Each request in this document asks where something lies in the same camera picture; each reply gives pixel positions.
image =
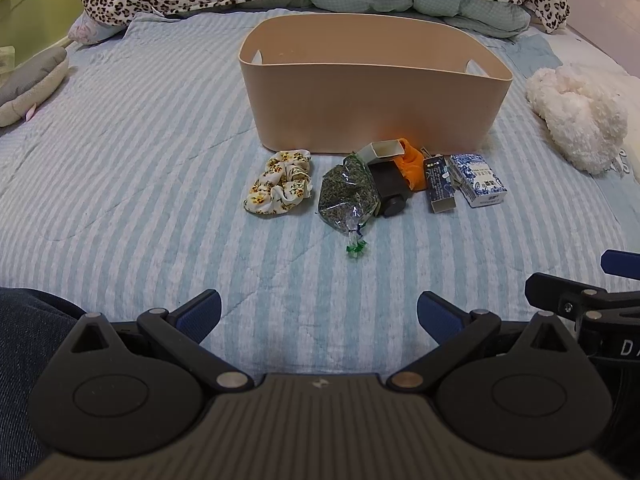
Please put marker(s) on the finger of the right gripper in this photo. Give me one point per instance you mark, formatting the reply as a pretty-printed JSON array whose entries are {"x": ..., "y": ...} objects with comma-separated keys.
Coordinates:
[
  {"x": 565, "y": 297},
  {"x": 623, "y": 264}
]

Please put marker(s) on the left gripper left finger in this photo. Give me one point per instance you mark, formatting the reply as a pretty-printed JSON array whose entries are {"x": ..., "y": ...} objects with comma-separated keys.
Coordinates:
[{"x": 125, "y": 389}]

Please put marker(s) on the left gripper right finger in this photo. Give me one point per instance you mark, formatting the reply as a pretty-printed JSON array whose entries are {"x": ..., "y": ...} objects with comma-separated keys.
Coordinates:
[{"x": 516, "y": 389}]

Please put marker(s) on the blue white patterned box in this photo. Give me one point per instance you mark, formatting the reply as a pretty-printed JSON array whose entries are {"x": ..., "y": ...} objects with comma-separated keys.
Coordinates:
[{"x": 476, "y": 180}]

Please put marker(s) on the dark cartoon card box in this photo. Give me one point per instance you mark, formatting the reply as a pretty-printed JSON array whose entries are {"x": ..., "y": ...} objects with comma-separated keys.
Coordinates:
[{"x": 439, "y": 188}]

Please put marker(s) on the bag of dried herbs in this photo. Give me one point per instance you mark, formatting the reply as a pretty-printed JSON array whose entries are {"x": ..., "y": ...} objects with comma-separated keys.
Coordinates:
[{"x": 348, "y": 200}]

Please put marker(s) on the grey small box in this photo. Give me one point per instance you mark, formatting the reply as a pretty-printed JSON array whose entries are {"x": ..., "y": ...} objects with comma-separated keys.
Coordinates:
[{"x": 377, "y": 151}]

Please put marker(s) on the blue jeans leg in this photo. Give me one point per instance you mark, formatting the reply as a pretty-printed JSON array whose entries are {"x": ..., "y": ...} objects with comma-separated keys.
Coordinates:
[{"x": 33, "y": 325}]

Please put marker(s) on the white fluffy plush toy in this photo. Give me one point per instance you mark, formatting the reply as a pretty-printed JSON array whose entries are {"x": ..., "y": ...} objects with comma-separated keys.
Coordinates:
[{"x": 586, "y": 121}]

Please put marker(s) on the blue striped bed sheet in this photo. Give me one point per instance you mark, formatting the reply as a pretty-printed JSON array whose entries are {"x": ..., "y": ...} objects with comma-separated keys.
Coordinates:
[{"x": 125, "y": 192}]

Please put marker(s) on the black small box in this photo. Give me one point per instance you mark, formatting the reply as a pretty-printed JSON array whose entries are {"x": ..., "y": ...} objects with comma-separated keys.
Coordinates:
[{"x": 392, "y": 188}]

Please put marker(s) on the orange fabric pouch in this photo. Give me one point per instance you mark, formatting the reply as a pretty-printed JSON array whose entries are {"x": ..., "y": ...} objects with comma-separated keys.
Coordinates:
[{"x": 410, "y": 164}]

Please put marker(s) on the light green quilt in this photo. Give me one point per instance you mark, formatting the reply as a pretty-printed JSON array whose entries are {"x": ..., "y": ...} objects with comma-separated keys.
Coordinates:
[{"x": 496, "y": 19}]

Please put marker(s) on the yellow floral scrunchie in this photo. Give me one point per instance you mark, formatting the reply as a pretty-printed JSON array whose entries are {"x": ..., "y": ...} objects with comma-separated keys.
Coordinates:
[{"x": 283, "y": 185}]

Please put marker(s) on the grey white plush cushion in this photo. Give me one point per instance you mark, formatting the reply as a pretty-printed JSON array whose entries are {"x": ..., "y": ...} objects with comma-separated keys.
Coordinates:
[{"x": 32, "y": 83}]

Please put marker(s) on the beige plastic storage basket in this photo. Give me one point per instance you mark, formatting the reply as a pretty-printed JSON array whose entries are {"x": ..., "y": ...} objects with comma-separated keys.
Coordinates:
[{"x": 334, "y": 83}]

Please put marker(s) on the green white folded cloth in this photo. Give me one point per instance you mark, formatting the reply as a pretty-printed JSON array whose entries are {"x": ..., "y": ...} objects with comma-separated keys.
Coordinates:
[{"x": 7, "y": 59}]

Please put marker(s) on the pink pillow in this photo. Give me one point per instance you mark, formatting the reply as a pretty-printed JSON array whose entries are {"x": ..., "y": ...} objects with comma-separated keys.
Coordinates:
[{"x": 87, "y": 31}]

